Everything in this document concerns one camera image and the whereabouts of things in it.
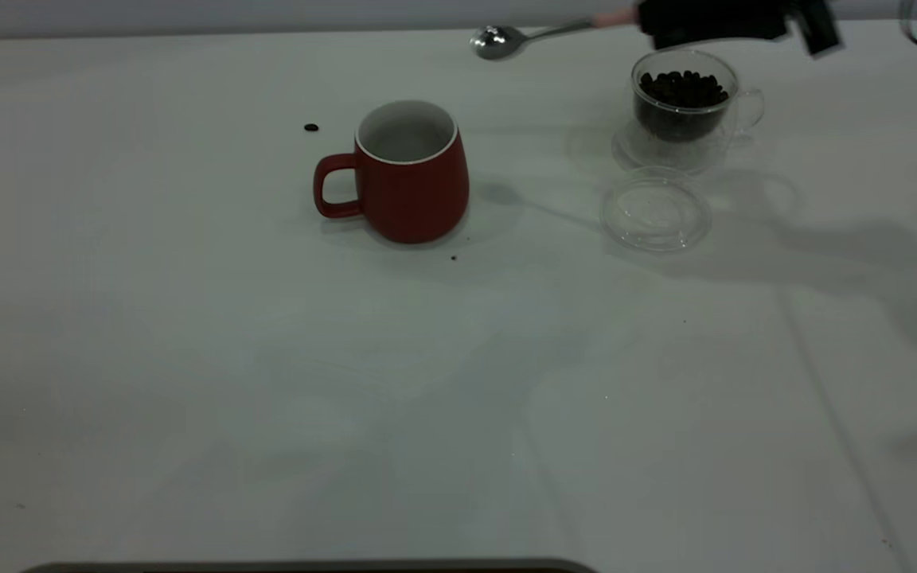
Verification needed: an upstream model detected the metal spoon with pink handle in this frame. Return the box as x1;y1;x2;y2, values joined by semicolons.
470;10;642;61

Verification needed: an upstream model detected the red ceramic mug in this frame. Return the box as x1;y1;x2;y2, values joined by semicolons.
313;99;471;245

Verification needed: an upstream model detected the clear round glass lid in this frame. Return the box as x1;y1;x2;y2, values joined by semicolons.
602;166;712;254

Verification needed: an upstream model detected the pile of coffee beans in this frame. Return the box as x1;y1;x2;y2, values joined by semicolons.
635;70;730;144

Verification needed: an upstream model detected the clear double-walled glass cup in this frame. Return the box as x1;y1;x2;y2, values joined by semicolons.
614;49;765;176

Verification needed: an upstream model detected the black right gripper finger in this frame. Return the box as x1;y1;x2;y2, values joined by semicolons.
648;18;790;50
638;0;843;58

